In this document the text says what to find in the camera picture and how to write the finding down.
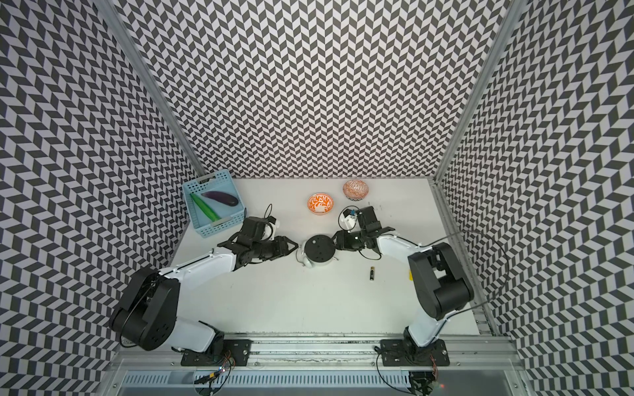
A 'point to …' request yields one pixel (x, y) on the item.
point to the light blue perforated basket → (214, 202)
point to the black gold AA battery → (371, 273)
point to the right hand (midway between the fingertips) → (333, 246)
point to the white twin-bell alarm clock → (316, 250)
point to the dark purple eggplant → (222, 197)
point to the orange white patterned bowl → (320, 204)
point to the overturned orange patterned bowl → (355, 190)
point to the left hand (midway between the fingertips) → (293, 250)
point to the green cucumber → (212, 216)
